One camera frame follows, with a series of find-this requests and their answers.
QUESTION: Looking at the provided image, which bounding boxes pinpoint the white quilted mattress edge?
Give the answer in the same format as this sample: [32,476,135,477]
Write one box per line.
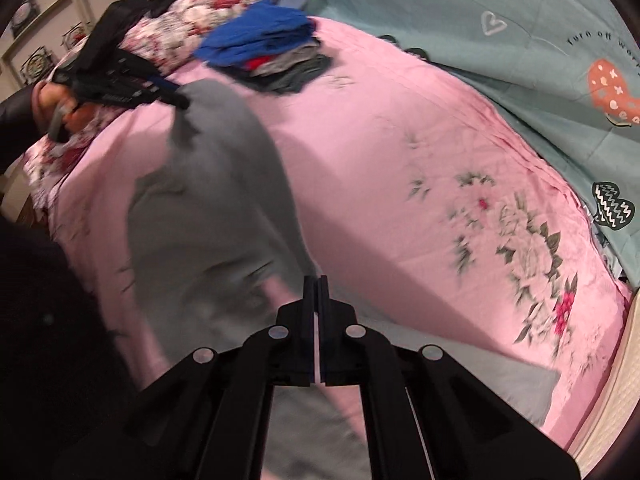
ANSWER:
[568,294,639,479]

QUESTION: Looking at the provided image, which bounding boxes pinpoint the red white floral pillow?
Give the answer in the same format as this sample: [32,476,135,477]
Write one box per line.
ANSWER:
[24,0,259,210]

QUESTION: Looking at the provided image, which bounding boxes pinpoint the red folded garment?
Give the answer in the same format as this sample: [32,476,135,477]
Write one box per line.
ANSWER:
[242,55,274,72]

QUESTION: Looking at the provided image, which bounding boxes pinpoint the dark grey folded garment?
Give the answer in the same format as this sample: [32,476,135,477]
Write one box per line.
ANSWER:
[233,54,333,94]

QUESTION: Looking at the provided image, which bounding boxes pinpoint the blue folded garment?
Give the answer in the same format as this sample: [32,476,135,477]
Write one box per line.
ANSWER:
[193,0,316,67]

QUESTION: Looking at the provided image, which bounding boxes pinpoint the person's left hand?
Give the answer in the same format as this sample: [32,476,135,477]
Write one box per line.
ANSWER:
[32,81,99,134]

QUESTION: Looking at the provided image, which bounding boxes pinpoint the teal patterned quilt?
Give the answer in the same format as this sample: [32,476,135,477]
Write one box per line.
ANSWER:
[308,0,639,284]

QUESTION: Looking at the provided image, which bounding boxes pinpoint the pink floral bed sheet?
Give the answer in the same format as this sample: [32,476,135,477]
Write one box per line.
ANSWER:
[47,18,631,448]

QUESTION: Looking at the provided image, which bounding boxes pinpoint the light grey folded garment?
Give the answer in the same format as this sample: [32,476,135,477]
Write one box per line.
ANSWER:
[250,38,321,76]

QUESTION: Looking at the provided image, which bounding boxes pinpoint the black garment on pillow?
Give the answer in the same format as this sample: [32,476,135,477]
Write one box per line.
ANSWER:
[74,0,176,72]

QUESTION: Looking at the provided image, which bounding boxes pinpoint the grey pants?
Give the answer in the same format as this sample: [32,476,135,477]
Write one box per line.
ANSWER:
[128,79,559,479]

